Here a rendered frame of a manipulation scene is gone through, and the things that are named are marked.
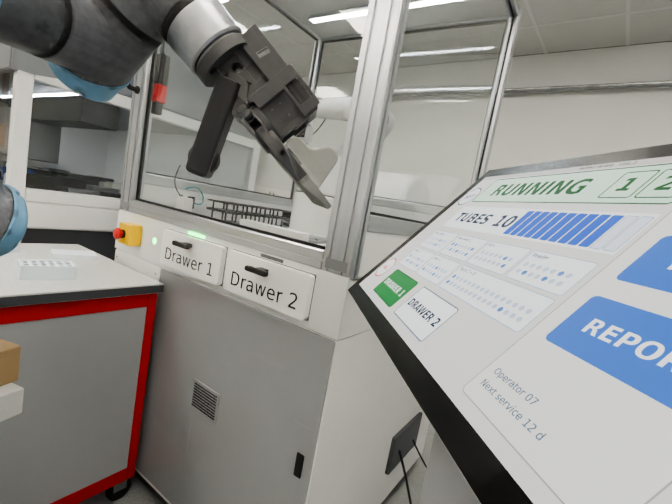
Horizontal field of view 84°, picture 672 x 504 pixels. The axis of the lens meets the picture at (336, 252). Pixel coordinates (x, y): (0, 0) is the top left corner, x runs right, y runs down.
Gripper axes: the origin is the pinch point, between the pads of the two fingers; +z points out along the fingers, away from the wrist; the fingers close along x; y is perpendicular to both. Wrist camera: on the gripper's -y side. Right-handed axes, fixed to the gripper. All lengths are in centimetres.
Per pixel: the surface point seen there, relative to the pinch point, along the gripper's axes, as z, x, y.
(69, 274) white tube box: -26, 64, -63
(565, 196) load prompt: 14.6, -11.9, 19.0
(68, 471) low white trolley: 16, 59, -102
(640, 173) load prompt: 14.6, -17.6, 21.9
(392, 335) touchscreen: 14.7, -10.7, -3.3
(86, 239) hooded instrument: -46, 127, -82
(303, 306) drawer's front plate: 18.0, 37.9, -16.2
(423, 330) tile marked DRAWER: 14.7, -14.2, -0.7
